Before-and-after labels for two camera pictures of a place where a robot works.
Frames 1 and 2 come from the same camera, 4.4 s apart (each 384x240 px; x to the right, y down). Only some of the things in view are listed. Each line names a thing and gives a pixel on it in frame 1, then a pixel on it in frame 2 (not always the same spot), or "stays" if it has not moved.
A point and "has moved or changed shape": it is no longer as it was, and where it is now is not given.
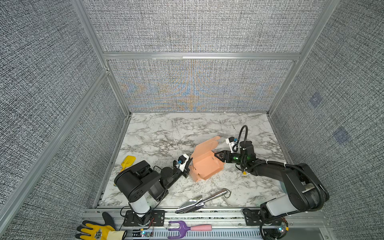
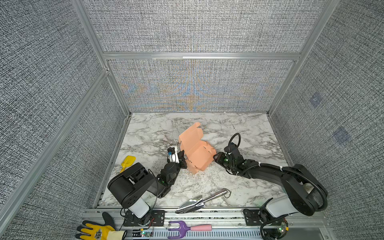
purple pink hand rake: [183, 229] stays
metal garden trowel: [196, 203] stays
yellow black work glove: [105, 231] stays
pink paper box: [205, 164] has moved or changed shape
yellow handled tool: [128, 161] stays
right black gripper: [224, 153] → [219, 155]
